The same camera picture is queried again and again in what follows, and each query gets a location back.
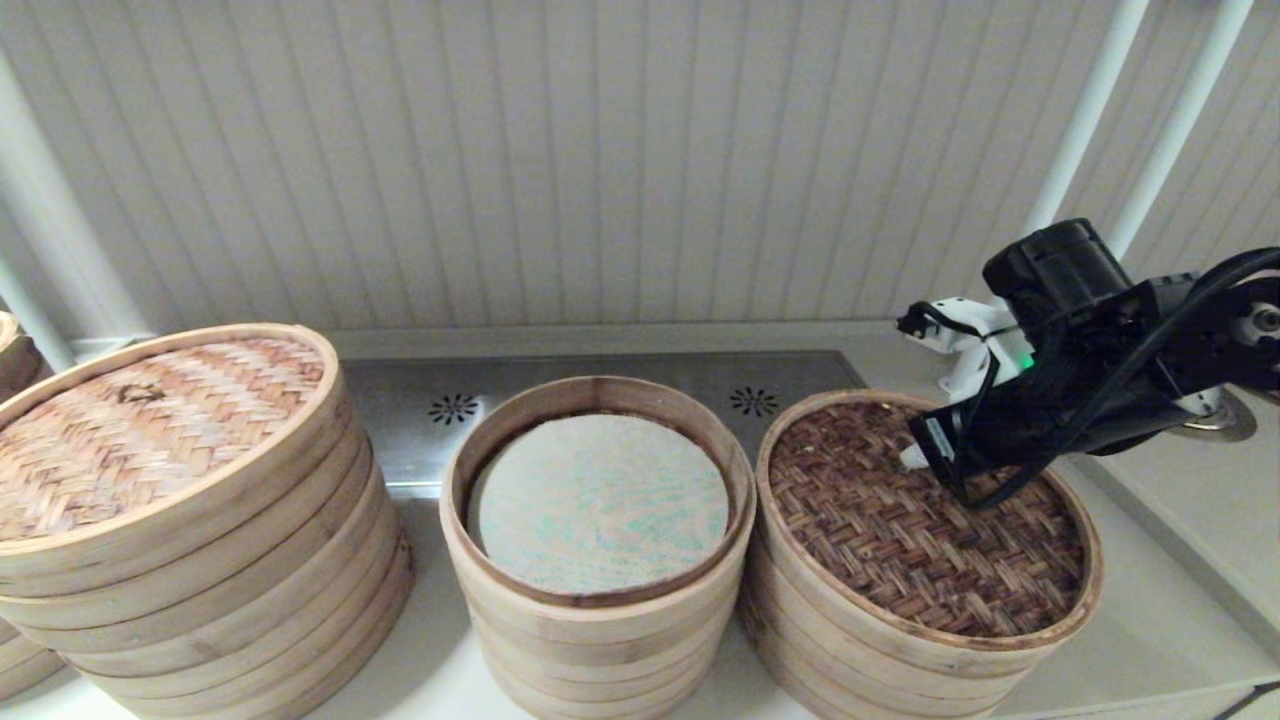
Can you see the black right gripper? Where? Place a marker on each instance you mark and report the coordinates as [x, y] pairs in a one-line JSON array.
[[1060, 270]]

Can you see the dark woven bamboo lid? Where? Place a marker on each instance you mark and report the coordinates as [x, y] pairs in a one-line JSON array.
[[900, 560]]

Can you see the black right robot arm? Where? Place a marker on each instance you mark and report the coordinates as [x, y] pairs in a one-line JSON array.
[[1230, 350]]

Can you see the wide low bamboo steamer stack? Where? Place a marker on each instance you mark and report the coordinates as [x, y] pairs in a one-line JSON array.
[[850, 695]]

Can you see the round steel counter lid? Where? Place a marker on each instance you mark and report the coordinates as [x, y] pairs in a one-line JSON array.
[[1225, 428]]

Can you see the pale round steamer liner cloth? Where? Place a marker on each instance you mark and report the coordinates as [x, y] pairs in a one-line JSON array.
[[600, 510]]

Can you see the large bamboo steamer stack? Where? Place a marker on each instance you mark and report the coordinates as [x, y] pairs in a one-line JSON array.
[[250, 640]]

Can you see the large light woven steamer lid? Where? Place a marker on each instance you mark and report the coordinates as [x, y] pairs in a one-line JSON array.
[[150, 440]]

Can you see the brown bamboo steamer at edge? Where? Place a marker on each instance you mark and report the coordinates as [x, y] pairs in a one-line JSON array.
[[15, 365]]

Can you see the bamboo steamer stack behind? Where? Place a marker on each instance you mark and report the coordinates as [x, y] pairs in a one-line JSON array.
[[20, 660]]

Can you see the white slanted metal pole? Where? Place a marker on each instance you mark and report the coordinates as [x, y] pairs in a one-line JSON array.
[[1085, 110], [1180, 110]]

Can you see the stainless steel steam plate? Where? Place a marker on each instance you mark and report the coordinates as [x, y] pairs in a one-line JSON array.
[[400, 440]]

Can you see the thick white pipe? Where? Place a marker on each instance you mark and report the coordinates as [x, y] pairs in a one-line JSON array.
[[60, 240]]

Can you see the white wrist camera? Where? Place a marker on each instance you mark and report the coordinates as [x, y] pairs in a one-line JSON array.
[[975, 330]]

